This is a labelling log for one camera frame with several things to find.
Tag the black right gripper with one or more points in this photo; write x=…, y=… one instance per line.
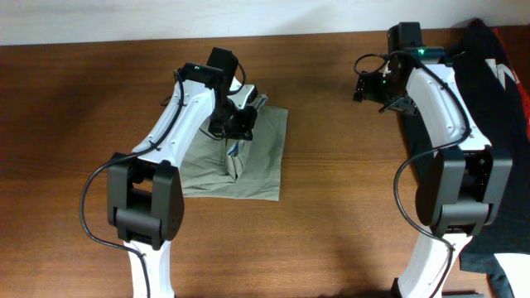
x=373, y=91

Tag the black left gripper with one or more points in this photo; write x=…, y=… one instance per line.
x=245, y=127

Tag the khaki shorts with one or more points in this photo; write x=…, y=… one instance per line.
x=238, y=169

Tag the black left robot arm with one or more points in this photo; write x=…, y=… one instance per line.
x=145, y=197

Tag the black red printed t-shirt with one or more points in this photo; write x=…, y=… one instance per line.
x=486, y=43

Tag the dark navy shorts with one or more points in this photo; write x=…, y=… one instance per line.
x=509, y=165

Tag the white cloth corner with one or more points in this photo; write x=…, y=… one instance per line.
x=516, y=268

